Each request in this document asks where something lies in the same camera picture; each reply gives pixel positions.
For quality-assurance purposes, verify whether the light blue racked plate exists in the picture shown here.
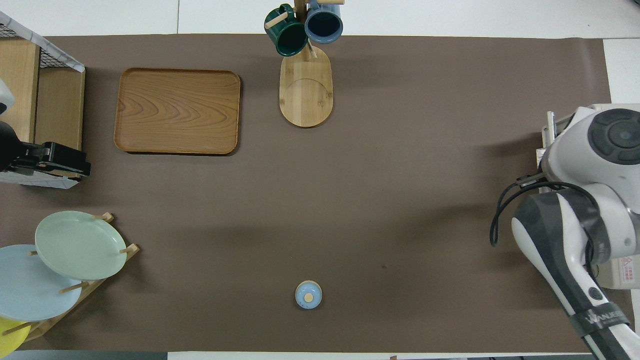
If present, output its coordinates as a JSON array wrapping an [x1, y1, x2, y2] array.
[[0, 244, 83, 322]]

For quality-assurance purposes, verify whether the pale green racked plate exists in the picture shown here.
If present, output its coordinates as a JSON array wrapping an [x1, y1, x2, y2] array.
[[35, 210, 127, 281]]

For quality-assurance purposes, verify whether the white cup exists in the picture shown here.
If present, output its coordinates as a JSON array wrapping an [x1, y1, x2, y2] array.
[[0, 80, 16, 117]]

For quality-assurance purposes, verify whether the blue mug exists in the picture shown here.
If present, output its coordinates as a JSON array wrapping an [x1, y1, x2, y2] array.
[[304, 0, 344, 44]]

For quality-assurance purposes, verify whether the cream toaster oven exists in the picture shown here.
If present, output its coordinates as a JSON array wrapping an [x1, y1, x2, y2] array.
[[537, 103, 640, 291]]

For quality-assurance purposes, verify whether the rectangular wooden tray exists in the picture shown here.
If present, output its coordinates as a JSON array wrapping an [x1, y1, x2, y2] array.
[[114, 68, 242, 156]]

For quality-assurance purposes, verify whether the wooden shelf wire basket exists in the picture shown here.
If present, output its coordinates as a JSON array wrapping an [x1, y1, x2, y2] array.
[[0, 11, 86, 190]]

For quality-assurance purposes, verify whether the brown table mat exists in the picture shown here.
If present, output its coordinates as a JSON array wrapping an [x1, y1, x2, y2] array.
[[0, 34, 636, 353]]

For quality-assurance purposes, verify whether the yellow racked plate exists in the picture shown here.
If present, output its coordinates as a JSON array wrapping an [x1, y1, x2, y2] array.
[[0, 316, 32, 357]]

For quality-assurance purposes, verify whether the dark green mug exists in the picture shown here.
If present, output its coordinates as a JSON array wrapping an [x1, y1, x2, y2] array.
[[264, 4, 309, 57]]

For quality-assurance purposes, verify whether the wooden mug tree stand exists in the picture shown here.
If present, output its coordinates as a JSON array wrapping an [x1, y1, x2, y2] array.
[[265, 0, 346, 128]]

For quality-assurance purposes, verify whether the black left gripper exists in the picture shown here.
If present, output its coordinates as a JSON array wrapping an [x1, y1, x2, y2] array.
[[0, 120, 92, 178]]

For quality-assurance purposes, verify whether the wooden plate rack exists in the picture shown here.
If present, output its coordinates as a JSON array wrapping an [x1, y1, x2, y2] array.
[[2, 212, 141, 343]]

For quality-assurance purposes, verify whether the glass toaster oven door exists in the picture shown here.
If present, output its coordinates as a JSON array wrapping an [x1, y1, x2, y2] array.
[[537, 111, 573, 171]]

